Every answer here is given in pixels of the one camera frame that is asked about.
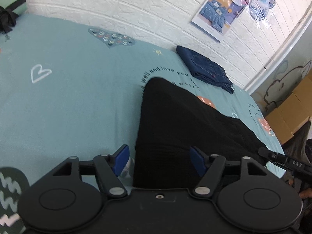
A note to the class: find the cartoon painted wall panel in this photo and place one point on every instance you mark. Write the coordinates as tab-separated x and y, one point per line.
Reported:
280	83

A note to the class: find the person hand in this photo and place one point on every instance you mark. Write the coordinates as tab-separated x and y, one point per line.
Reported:
297	184

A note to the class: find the white door frame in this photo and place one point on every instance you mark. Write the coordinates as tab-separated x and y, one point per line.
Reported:
300	36

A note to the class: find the black pants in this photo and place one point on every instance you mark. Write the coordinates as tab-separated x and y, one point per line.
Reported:
172	121

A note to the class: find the left gripper left finger tip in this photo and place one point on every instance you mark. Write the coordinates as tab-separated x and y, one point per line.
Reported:
106	169

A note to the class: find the folded dark blue jeans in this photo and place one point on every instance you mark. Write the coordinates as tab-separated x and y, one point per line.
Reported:
204	69

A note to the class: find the teal patterned bed sheet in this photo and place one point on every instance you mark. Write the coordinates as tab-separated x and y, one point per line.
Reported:
68	89

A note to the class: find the brown cardboard box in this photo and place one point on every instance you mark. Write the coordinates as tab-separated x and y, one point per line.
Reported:
293	113

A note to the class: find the green box with black ribbon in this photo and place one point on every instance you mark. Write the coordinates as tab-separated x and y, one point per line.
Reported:
10	11

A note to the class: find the bedding poster on wall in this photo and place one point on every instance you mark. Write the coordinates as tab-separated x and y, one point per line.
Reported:
215	18

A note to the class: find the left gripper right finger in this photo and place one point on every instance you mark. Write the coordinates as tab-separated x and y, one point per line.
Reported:
210	168

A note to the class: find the dark hanging cloth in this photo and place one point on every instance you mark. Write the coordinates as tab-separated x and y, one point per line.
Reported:
299	146

